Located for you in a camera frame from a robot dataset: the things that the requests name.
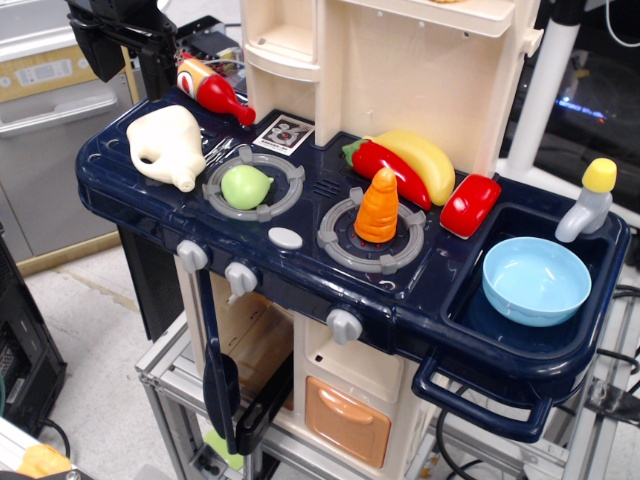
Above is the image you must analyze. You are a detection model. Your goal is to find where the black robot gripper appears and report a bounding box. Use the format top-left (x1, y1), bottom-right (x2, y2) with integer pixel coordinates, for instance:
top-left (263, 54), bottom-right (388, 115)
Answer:
top-left (67, 1), bottom-right (177, 100)

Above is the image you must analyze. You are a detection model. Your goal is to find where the orange toy carrot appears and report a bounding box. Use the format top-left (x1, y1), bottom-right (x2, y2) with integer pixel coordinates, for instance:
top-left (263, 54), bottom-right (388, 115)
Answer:
top-left (354, 167), bottom-right (399, 243)

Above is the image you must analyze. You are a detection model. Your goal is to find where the light blue plastic bowl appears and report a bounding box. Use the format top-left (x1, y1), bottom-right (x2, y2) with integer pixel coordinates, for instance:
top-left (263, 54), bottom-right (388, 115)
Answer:
top-left (482, 237), bottom-right (592, 327)

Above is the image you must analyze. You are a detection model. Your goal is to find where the black electronics box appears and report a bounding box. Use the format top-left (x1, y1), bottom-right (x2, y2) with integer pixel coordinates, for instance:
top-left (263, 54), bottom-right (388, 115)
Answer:
top-left (176, 16), bottom-right (246, 96)

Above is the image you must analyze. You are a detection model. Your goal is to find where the red toy ketchup bottle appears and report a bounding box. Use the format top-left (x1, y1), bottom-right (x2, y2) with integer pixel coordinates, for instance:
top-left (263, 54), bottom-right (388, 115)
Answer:
top-left (176, 54), bottom-right (256, 126)

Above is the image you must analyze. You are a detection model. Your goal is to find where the cream toy jug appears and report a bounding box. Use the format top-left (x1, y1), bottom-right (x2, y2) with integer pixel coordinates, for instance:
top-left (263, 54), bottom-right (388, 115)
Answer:
top-left (126, 105), bottom-right (206, 192)

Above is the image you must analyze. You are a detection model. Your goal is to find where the grey metal cabinet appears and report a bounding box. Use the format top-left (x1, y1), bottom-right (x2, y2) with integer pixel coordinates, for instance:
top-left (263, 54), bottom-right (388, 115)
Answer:
top-left (1, 1), bottom-right (132, 262)

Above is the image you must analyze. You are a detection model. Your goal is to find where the left grey stove burner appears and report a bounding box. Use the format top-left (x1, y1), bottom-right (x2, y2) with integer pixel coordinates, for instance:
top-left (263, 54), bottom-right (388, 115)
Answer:
top-left (202, 146), bottom-right (306, 223)

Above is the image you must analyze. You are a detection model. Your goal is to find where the grey stove burner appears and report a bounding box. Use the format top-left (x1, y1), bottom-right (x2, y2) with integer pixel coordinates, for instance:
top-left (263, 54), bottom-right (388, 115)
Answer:
top-left (316, 187), bottom-right (426, 275)
top-left (202, 146), bottom-right (306, 223)

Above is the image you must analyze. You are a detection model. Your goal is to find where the black white sticker label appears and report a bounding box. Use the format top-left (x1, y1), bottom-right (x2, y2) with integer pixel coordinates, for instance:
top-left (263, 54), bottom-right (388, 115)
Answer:
top-left (253, 114), bottom-right (315, 156)

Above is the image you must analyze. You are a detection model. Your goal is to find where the green toy pear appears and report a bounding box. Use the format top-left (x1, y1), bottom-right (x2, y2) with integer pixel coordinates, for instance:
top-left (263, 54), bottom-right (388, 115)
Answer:
top-left (221, 165), bottom-right (274, 210)

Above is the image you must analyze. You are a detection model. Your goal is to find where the left grey stove knob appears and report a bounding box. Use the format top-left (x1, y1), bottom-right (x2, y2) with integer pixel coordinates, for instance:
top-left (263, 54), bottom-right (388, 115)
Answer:
top-left (176, 240), bottom-right (209, 273)

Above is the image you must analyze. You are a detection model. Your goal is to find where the grey stove knob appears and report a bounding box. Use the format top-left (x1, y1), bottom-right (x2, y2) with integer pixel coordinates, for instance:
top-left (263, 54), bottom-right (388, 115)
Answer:
top-left (176, 240), bottom-right (209, 273)
top-left (224, 262), bottom-right (258, 297)
top-left (326, 308), bottom-right (363, 345)

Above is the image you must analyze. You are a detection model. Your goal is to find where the grey oval button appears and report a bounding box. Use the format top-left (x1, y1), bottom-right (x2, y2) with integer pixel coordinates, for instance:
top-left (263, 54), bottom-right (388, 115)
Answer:
top-left (268, 227), bottom-right (303, 250)

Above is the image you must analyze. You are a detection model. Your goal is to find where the red toy chili pepper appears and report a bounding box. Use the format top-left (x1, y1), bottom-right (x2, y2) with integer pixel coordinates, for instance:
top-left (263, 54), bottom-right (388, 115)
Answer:
top-left (342, 139), bottom-right (432, 211)

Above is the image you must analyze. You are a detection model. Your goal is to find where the middle grey stove knob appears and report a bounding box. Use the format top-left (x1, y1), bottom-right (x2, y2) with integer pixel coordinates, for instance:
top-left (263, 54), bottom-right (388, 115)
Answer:
top-left (224, 262), bottom-right (258, 297)

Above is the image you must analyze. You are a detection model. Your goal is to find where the right grey stove burner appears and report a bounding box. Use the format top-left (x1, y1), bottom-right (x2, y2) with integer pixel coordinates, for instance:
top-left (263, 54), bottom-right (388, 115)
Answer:
top-left (316, 187), bottom-right (426, 275)

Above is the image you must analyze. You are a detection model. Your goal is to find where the cream toy kitchen back panel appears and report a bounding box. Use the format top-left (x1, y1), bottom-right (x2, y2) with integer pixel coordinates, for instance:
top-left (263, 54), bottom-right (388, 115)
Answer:
top-left (240, 0), bottom-right (542, 175)

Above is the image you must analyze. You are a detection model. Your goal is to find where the yellow toy banana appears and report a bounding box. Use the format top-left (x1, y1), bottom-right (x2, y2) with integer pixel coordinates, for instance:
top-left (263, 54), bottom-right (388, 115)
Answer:
top-left (365, 130), bottom-right (456, 206)

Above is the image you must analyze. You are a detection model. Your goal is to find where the right grey stove knob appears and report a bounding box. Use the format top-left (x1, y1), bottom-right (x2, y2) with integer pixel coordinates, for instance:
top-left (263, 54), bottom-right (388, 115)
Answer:
top-left (326, 308), bottom-right (363, 345)

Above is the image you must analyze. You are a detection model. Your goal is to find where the navy toy spatula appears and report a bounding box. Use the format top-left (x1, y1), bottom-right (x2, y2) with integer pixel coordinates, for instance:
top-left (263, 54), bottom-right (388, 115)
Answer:
top-left (195, 269), bottom-right (239, 454)

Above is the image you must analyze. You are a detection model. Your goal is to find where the black computer case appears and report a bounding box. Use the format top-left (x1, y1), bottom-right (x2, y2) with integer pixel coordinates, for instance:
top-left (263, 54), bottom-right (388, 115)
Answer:
top-left (1, 244), bottom-right (67, 436)

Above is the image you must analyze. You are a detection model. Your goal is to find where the navy toy kitchen countertop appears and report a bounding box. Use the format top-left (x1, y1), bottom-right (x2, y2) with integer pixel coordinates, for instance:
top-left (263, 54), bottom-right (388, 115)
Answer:
top-left (76, 102), bottom-right (631, 409)

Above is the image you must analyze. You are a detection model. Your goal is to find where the black toy oven door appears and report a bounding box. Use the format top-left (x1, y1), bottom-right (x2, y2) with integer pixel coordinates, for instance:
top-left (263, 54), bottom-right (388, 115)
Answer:
top-left (236, 353), bottom-right (294, 456)

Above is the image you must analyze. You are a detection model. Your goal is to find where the orange toy drawer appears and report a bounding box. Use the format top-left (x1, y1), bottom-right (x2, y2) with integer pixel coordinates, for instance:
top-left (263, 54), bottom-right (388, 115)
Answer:
top-left (305, 377), bottom-right (392, 468)

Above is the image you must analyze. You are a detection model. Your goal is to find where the white pole stand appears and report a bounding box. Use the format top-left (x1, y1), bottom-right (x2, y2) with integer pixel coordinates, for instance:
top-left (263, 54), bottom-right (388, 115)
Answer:
top-left (498, 1), bottom-right (639, 227)

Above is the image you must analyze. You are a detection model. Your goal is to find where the black monitor screen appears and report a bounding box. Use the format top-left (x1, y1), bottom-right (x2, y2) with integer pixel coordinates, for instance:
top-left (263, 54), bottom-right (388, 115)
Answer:
top-left (535, 1), bottom-right (639, 196)

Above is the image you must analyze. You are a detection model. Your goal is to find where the grey yellow toy faucet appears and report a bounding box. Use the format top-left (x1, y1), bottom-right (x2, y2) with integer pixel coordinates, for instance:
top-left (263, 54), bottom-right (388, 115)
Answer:
top-left (555, 158), bottom-right (618, 243)

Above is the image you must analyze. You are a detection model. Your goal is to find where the black cable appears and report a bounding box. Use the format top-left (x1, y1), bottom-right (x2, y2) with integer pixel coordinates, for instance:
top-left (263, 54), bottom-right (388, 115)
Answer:
top-left (435, 284), bottom-right (640, 480)

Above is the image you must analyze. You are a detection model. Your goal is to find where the navy towel bar handle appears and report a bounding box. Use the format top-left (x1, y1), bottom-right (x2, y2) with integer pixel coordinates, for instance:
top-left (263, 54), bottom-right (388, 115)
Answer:
top-left (412, 353), bottom-right (553, 443)

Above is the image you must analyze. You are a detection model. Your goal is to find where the aluminium frame stand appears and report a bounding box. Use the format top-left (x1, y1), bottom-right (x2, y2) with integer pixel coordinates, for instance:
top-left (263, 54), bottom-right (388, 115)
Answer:
top-left (137, 280), bottom-right (639, 479)

